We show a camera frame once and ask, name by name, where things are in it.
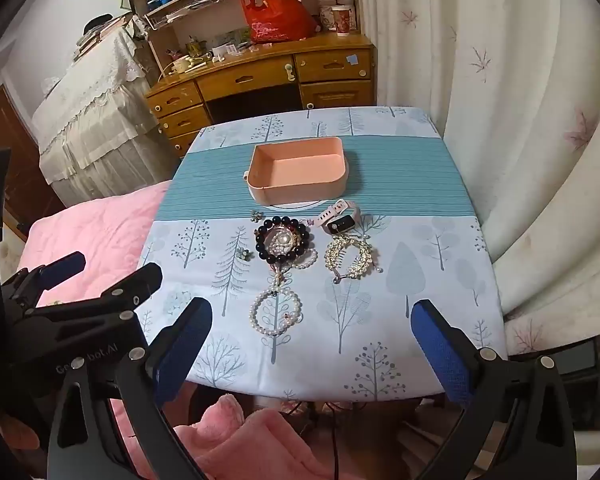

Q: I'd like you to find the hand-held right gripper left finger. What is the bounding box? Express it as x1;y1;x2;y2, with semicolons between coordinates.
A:
47;296;214;480

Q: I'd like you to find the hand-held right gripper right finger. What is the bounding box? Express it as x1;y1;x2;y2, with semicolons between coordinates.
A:
410;299;578;480

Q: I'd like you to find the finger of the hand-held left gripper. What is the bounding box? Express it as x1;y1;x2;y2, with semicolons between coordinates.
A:
25;262;163;333
2;252;87;306

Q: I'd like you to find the large pearl bracelet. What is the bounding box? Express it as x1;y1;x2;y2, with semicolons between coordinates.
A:
250;262;303;337

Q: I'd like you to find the silver bead chain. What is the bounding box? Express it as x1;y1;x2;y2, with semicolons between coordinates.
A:
324;235;383;285

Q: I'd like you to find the black bead bracelet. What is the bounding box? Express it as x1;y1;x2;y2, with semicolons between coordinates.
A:
254;216;313;263

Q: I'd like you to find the pearl brooch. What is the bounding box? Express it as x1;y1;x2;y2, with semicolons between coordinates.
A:
270;229;296;257

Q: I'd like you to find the small pearl bracelet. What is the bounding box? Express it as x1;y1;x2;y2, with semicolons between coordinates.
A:
290;247;320;270

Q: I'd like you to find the pink strap smartwatch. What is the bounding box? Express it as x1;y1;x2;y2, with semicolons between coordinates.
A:
314;199;362;235

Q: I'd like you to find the pink plastic tray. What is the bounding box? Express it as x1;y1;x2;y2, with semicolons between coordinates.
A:
244;136;350;207

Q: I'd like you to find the pink quilt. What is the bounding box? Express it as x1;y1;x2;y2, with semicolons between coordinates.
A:
17;180;173;321

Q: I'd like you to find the pink fleece clothing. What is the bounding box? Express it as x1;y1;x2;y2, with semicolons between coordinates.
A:
172;392;381;480

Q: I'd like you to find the brown wooden door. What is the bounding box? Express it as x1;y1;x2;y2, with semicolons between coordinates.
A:
0;85;63;241

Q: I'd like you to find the cream lace furniture cover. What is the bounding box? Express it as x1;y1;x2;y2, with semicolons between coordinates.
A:
31;25;181;201

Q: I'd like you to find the cream round object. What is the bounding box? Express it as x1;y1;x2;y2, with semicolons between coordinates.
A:
172;55;206;75

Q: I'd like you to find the stack of books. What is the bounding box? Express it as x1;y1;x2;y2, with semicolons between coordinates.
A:
75;14;131;53

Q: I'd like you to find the wooden desk with drawers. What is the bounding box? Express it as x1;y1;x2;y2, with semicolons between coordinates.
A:
145;32;378;158

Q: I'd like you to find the cream floral curtain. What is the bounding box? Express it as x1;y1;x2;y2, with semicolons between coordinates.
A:
355;0;600;356

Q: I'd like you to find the red plastic bag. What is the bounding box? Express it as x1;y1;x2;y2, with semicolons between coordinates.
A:
238;0;317;43

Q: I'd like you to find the red and white paper cup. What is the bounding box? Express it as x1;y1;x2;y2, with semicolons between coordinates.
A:
331;4;352;37

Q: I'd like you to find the black cable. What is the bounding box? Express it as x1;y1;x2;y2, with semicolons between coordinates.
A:
280;400;341;480

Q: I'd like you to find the dark metal frame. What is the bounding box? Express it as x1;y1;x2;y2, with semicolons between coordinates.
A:
505;330;600;431

